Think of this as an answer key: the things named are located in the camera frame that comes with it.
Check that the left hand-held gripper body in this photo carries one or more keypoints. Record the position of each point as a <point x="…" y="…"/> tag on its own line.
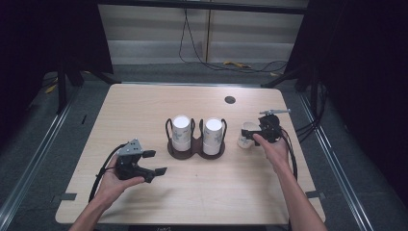
<point x="128" y="166"/>

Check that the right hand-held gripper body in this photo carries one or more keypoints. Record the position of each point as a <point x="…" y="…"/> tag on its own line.
<point x="270" y="128"/>

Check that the dark curtain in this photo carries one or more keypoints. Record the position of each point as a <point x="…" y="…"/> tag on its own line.
<point x="359" y="64"/>
<point x="48" y="35"/>

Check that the black metal stand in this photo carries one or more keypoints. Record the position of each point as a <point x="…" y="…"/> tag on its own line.
<point x="61" y="89"/>
<point x="288" y="77"/>

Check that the single white paper cup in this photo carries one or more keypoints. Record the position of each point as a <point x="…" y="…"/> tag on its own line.
<point x="246" y="142"/>

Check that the grey tape strip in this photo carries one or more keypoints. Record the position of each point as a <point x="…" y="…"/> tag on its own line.
<point x="68" y="196"/>
<point x="314" y="194"/>

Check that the dark wooden double cup holder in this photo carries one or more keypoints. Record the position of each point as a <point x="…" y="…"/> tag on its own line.
<point x="196" y="153"/>

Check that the small black floor strip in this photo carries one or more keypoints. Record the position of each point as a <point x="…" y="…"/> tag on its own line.
<point x="84" y="119"/>

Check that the stack of white paper cups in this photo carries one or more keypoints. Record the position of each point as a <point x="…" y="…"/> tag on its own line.
<point x="181" y="133"/>
<point x="213" y="136"/>

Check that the black overhead frame bar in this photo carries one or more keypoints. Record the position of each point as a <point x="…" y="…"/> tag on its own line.
<point x="205" y="6"/>

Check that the metal floor rail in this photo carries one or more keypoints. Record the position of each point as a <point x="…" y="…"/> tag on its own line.
<point x="38" y="154"/>
<point x="333" y="160"/>

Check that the person's right hand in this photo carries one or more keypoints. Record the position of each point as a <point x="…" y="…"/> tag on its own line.
<point x="275" y="154"/>

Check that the round grey table grommet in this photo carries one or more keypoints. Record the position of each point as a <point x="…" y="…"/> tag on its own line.
<point x="230" y="99"/>

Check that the person's left hand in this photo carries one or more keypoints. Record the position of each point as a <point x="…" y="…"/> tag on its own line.
<point x="110" y="184"/>

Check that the yellow tape scrap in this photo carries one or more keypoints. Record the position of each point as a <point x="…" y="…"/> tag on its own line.
<point x="50" y="89"/>
<point x="236" y="64"/>

